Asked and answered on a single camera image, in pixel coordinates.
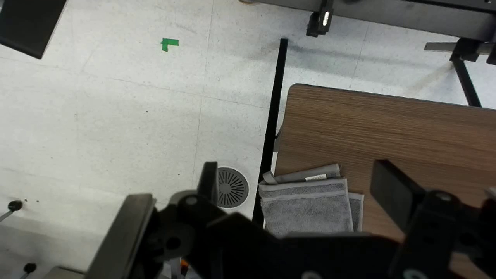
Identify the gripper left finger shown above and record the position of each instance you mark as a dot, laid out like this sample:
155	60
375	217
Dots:
193	221

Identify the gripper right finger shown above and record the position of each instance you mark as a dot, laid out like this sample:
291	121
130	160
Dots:
430	224

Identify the folded grey towel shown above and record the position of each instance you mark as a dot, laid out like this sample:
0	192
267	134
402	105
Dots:
306	207

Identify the round floor drain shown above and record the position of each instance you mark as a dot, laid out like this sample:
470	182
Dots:
234	188

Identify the black metal pole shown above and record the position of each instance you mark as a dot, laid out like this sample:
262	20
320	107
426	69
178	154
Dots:
273	112

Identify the stand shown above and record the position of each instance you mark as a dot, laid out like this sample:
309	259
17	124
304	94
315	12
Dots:
15	205

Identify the green tape marker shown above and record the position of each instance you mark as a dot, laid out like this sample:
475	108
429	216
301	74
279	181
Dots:
166	43

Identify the grey table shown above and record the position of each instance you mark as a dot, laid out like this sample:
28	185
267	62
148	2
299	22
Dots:
407	13

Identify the black flat board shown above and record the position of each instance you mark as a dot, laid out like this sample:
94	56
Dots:
27	23

